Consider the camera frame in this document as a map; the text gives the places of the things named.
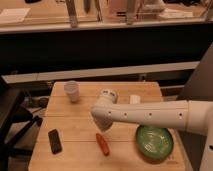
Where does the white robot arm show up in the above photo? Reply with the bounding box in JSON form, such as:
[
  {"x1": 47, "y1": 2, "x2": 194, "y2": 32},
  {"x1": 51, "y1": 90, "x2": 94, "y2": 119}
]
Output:
[{"x1": 91, "y1": 89, "x2": 213, "y2": 171}]

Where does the white rectangular box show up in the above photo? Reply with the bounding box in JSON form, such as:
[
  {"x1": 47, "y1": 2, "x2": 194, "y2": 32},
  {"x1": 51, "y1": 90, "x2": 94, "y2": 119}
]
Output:
[{"x1": 130, "y1": 95, "x2": 141, "y2": 104}]

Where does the green bowl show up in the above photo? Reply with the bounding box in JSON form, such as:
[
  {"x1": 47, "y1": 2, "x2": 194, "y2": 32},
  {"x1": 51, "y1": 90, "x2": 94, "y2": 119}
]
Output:
[{"x1": 135, "y1": 125, "x2": 174, "y2": 161}]

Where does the black smartphone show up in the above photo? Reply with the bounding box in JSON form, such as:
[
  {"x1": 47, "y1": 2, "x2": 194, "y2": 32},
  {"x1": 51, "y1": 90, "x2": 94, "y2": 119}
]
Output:
[{"x1": 48, "y1": 129, "x2": 62, "y2": 154}]

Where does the black office chair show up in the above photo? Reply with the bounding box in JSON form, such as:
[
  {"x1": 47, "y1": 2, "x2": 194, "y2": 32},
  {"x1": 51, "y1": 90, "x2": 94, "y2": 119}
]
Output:
[{"x1": 0, "y1": 76, "x2": 42, "y2": 171}]

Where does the white paper sheet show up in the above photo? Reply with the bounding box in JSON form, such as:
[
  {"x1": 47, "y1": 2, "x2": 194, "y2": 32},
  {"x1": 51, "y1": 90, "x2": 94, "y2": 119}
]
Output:
[{"x1": 0, "y1": 8, "x2": 30, "y2": 24}]

